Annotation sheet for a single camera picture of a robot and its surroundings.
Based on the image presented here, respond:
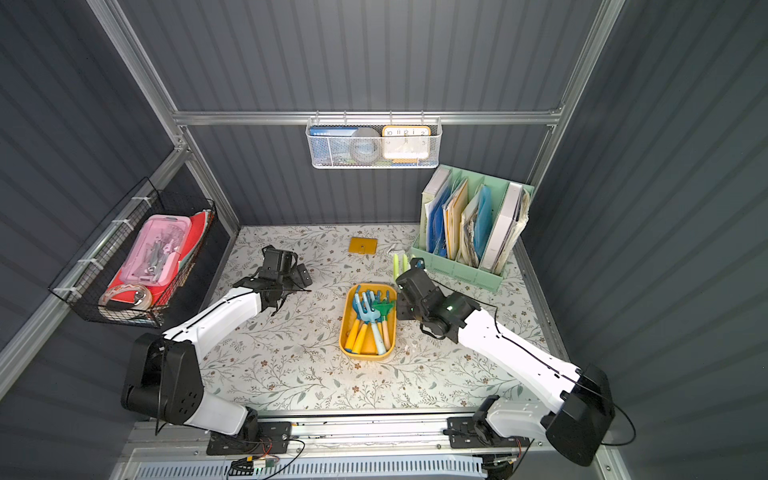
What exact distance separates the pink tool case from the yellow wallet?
1.78 feet

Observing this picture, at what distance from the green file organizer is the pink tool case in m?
0.70

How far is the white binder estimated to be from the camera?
0.90 m

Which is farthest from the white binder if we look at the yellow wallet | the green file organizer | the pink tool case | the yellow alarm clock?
the pink tool case

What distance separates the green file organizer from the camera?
0.93 metres

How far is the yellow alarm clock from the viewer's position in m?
0.89

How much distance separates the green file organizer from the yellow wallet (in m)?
0.18

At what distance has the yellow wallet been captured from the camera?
1.14m
